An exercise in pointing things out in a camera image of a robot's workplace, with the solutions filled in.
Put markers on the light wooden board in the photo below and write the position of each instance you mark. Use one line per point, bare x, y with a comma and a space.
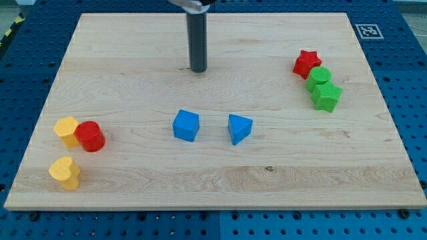
128, 73

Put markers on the red star block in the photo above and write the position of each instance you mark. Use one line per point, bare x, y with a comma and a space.
305, 62

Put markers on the white fiducial marker tag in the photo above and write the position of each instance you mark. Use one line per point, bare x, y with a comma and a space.
369, 31

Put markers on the yellow heart block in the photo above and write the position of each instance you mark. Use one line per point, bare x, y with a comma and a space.
66, 172

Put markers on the silver rod mount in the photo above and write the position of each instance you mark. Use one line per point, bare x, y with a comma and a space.
191, 6

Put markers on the green star block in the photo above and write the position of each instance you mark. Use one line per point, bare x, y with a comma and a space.
326, 96

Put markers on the blue cube block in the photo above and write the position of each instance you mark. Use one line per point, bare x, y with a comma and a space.
186, 125

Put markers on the blue triangular prism block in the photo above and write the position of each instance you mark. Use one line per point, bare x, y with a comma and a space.
239, 128

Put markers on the red cylinder block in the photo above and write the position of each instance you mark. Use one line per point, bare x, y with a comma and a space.
90, 136

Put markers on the green cylinder block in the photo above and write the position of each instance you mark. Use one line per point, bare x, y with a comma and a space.
317, 76

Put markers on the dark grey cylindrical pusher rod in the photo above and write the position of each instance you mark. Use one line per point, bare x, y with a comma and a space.
197, 41

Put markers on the yellow hexagon block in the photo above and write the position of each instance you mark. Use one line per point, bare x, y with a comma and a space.
65, 129

